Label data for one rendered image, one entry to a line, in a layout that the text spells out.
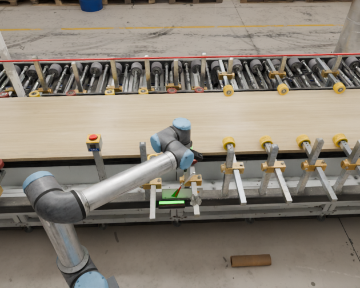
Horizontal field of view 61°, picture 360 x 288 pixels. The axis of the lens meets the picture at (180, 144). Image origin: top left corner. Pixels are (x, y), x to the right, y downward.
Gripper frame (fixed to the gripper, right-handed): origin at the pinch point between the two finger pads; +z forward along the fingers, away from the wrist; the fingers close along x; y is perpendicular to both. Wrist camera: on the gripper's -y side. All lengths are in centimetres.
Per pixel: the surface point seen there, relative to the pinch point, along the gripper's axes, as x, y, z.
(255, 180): -25, -52, 39
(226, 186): -6.1, -26.3, 20.9
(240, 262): 9, -43, 94
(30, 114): -74, 114, 11
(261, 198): -4, -50, 32
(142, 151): -6.0, 23.7, -11.4
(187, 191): -5.4, -1.6, 23.9
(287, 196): 16, -55, 5
